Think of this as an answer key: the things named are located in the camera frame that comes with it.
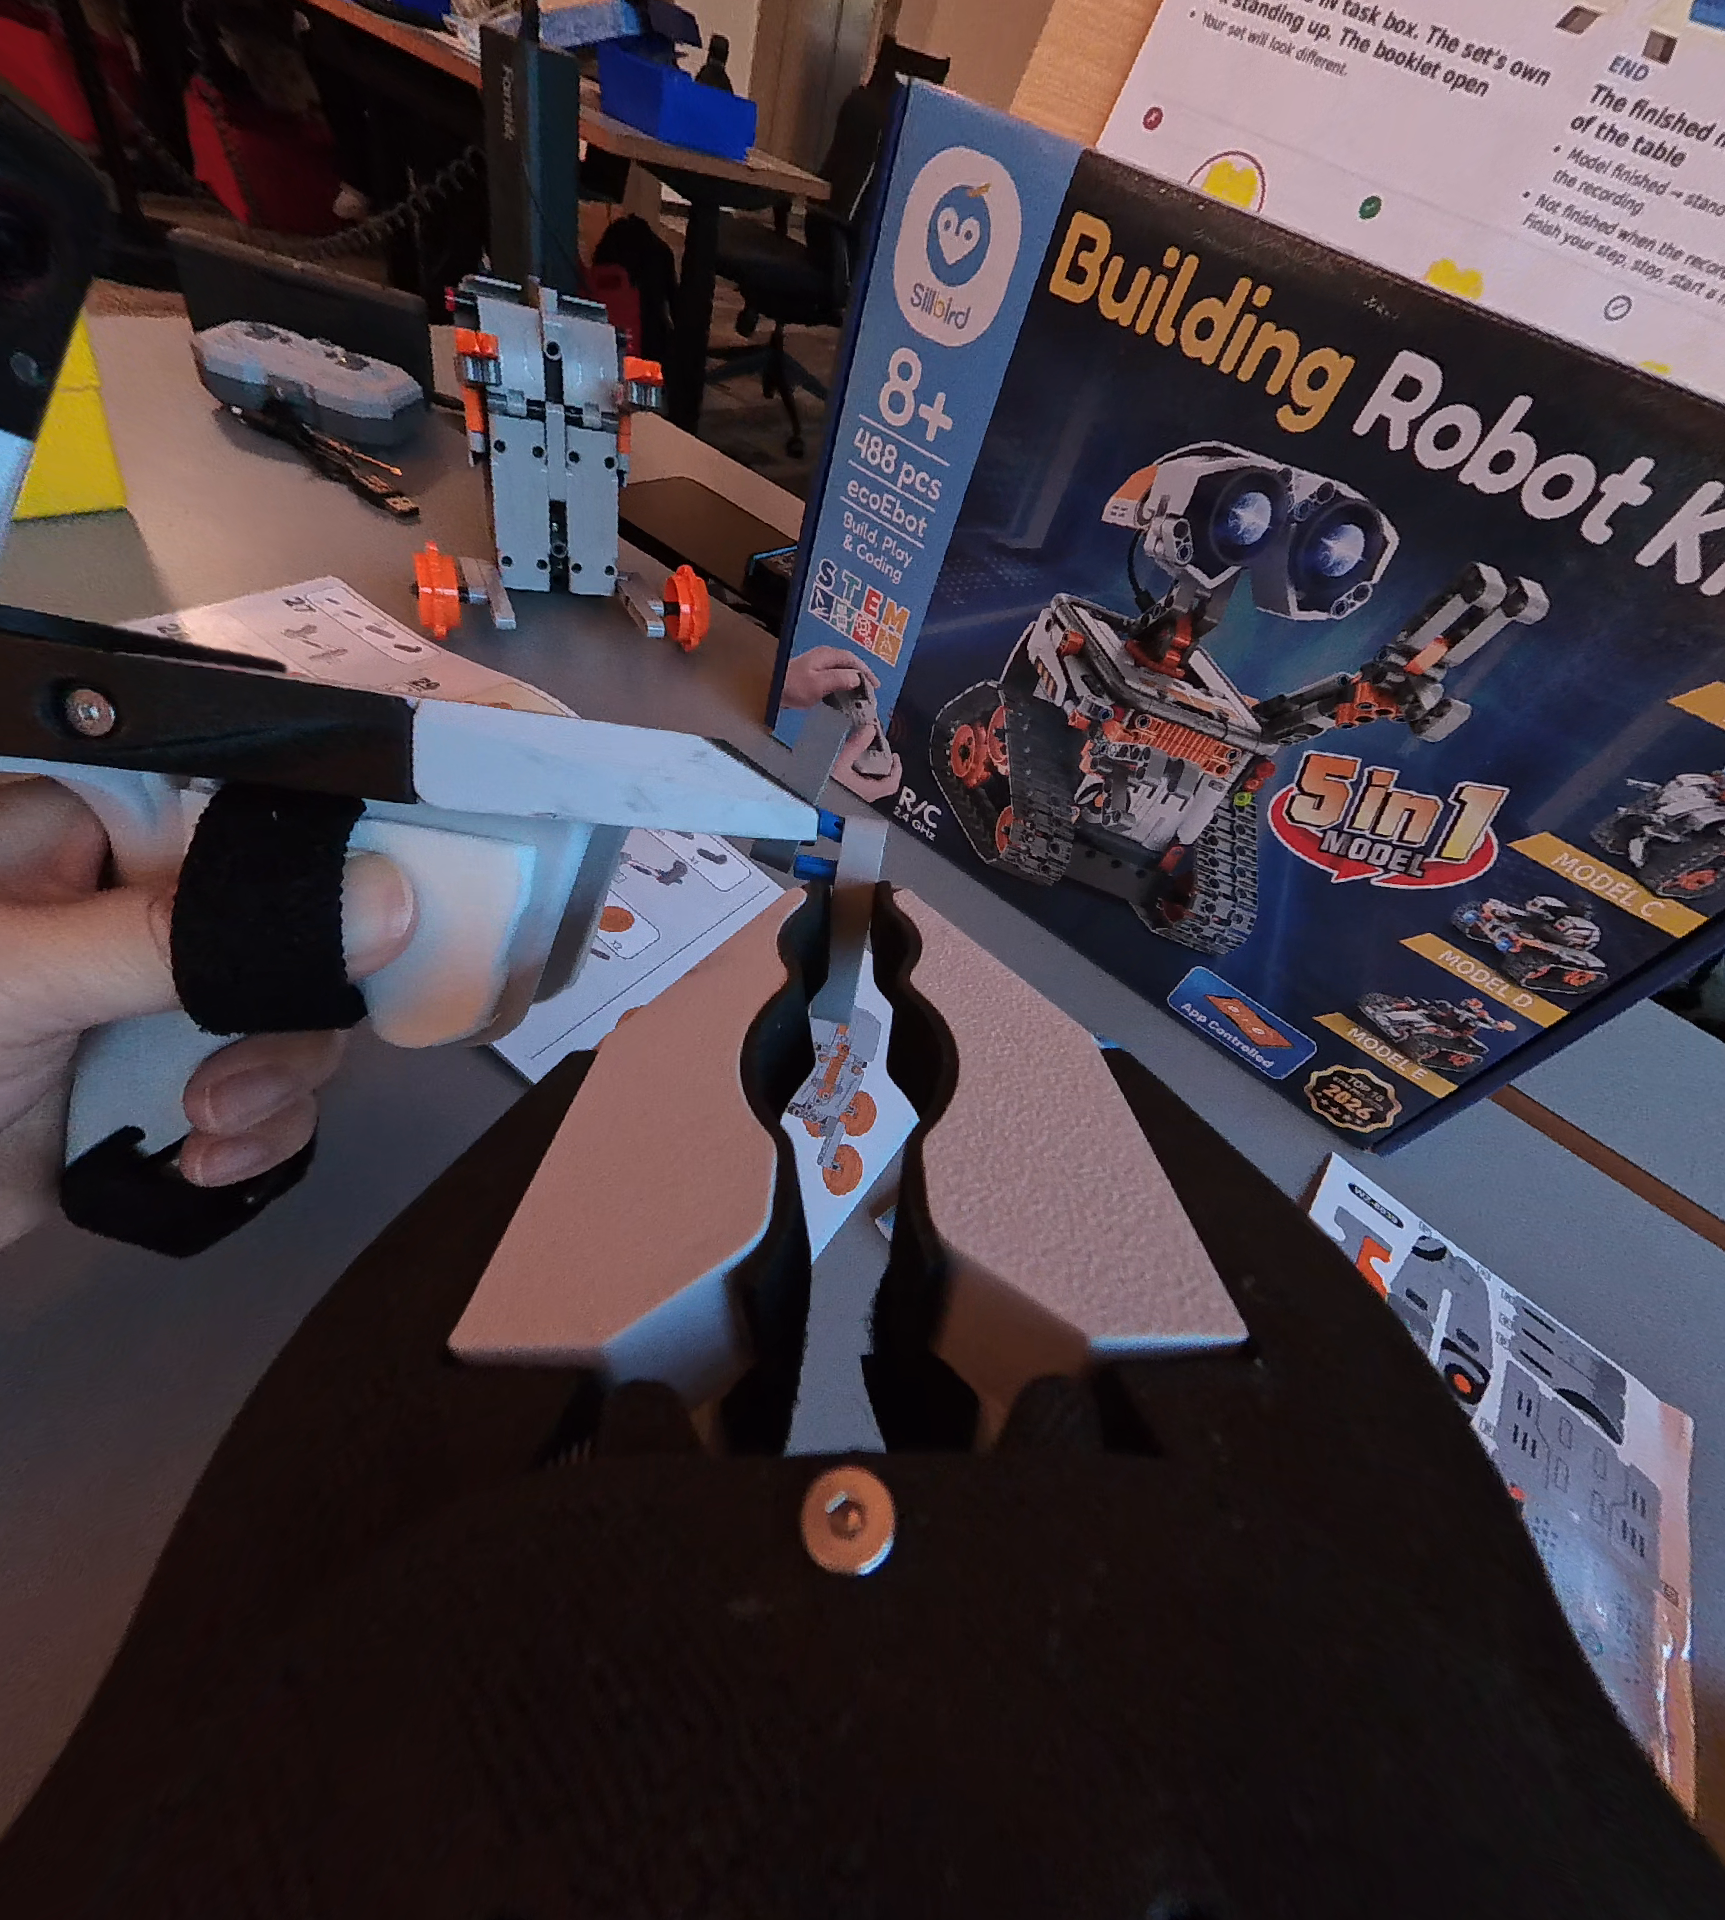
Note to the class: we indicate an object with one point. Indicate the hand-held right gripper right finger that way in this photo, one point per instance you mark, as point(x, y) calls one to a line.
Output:
point(1072, 1197)

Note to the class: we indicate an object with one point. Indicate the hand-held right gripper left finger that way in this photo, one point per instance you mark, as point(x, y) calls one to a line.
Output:
point(621, 1197)

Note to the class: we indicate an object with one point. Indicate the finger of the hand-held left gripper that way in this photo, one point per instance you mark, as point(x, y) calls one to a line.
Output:
point(609, 773)

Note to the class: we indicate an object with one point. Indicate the dark grey angled beam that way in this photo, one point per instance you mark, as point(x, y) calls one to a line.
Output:
point(821, 748)

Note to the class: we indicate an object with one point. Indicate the light grey holed beam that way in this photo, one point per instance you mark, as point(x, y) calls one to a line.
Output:
point(849, 917)

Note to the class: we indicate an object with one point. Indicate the dark grey desk column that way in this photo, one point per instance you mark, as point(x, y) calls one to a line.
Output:
point(536, 152)

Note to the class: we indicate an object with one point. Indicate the grey desk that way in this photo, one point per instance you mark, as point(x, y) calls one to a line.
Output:
point(50, 1497)

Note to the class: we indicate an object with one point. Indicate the white task sheet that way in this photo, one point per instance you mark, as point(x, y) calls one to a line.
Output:
point(1476, 120)

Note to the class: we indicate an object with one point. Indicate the person's left hand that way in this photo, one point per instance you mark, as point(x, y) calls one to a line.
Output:
point(7, 990)

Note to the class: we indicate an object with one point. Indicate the orange toy wheel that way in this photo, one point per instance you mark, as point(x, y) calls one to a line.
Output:
point(436, 591)
point(687, 607)

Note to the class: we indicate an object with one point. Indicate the open instruction booklet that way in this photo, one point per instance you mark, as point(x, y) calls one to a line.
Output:
point(680, 945)

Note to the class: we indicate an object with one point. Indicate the yellow storage bin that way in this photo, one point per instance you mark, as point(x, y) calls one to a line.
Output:
point(74, 434)

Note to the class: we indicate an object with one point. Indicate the black small device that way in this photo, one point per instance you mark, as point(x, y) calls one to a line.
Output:
point(772, 585)

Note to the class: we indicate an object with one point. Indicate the red bag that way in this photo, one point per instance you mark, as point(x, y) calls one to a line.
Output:
point(260, 159)

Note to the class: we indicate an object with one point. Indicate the grey toy robot model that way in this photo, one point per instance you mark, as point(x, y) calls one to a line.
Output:
point(559, 453)

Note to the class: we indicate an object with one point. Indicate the grey remote controller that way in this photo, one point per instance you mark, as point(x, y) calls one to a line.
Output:
point(306, 384)

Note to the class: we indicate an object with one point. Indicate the black upright panel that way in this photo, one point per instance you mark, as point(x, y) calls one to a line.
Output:
point(338, 293)

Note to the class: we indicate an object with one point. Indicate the sticker sheet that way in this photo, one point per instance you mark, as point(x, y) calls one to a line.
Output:
point(1566, 1440)

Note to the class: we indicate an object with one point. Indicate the black office chair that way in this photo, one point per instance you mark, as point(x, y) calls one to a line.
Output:
point(801, 258)

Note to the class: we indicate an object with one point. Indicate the blue toy box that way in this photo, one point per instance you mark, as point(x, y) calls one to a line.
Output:
point(1324, 674)

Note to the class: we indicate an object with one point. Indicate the blue storage bin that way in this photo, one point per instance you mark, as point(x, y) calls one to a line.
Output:
point(638, 19)
point(677, 96)

